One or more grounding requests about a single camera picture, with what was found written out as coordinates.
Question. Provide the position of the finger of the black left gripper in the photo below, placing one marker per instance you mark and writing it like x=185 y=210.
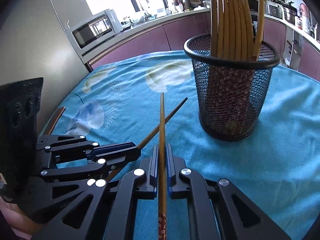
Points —
x=97 y=169
x=57 y=149

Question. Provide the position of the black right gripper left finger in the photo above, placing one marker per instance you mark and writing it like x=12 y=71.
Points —
x=93 y=208

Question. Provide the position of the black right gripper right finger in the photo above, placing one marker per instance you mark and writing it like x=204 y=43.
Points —
x=217 y=209

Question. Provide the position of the bamboo chopstick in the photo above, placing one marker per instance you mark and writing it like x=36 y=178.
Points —
x=163 y=120
x=220 y=28
x=249 y=29
x=231 y=30
x=213 y=12
x=162 y=186
x=243 y=31
x=237 y=30
x=225 y=54

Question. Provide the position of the black mesh utensil holder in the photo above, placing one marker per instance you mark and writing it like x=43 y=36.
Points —
x=230 y=93

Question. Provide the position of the purple kitchen cabinets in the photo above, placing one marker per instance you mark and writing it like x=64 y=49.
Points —
x=171 y=34

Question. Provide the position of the person's left hand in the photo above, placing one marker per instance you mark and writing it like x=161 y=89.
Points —
x=21 y=225

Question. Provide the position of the blue floral tablecloth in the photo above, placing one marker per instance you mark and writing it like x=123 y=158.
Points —
x=277 y=166

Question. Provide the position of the wooden chair back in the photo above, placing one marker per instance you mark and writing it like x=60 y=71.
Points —
x=53 y=121

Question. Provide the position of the silver microwave oven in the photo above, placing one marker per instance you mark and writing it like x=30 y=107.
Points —
x=97 y=29

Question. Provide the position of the silver refrigerator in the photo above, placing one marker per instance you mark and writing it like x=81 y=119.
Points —
x=34 y=44

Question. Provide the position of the black built-in oven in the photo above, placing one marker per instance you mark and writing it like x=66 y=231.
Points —
x=254 y=17

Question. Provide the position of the steel stock pot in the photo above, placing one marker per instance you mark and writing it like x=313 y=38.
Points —
x=290 y=14

